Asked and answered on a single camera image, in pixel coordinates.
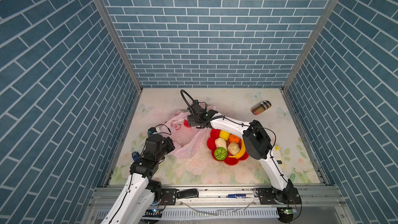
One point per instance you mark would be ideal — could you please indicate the blue pen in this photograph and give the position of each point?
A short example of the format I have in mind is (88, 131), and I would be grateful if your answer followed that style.
(237, 196)

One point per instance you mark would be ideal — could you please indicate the aluminium corner post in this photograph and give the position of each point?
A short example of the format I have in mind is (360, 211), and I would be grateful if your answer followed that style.
(329, 7)
(101, 8)

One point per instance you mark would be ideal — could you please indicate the plaid glasses case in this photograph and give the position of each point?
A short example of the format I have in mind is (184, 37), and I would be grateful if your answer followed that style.
(261, 107)

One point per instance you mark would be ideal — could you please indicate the yellow fake banana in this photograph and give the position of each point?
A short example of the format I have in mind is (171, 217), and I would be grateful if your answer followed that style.
(241, 152)

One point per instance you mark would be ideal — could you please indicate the aluminium left corner post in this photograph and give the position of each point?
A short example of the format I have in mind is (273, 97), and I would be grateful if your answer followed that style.
(101, 8)

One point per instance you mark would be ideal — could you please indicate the red flower-shaped bowl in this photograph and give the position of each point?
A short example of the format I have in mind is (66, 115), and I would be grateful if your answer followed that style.
(214, 134)

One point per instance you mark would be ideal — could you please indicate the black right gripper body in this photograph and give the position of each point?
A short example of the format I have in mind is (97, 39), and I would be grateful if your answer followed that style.
(193, 122)

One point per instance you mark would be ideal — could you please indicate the aluminium right corner post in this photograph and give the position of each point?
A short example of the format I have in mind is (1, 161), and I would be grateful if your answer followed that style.
(329, 7)

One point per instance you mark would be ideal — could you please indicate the pink plastic bag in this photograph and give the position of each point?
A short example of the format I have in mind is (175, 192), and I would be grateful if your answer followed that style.
(187, 140)

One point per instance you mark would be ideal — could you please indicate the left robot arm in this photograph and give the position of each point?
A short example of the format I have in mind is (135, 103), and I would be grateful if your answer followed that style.
(140, 191)

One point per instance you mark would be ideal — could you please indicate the yellow calculator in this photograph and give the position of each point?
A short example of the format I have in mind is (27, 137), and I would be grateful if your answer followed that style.
(277, 155)

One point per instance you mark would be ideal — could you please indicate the blue stapler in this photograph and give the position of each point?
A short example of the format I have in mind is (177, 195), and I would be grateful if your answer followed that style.
(135, 155)

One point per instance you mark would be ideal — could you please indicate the aluminium front rail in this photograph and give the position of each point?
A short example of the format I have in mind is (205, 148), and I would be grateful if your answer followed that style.
(321, 204)

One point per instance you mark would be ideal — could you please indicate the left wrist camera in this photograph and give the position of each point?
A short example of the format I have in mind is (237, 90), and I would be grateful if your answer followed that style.
(151, 132)

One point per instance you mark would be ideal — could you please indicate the yellow fake lemon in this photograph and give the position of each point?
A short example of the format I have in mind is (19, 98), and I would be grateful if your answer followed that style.
(224, 135)

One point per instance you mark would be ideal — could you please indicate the orange fake fruit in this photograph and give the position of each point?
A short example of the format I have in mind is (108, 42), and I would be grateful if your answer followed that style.
(234, 139)

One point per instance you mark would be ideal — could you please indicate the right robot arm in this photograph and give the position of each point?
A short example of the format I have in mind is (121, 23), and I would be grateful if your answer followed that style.
(257, 143)

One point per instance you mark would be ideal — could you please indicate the beige fake potato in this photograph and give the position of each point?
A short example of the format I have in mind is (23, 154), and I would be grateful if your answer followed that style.
(220, 142)
(233, 148)

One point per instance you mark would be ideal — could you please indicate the green fake fruit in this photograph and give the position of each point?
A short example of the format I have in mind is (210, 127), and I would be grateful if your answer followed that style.
(220, 154)

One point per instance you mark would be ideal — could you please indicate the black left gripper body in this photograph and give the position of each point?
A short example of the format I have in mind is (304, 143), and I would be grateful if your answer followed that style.
(169, 148)

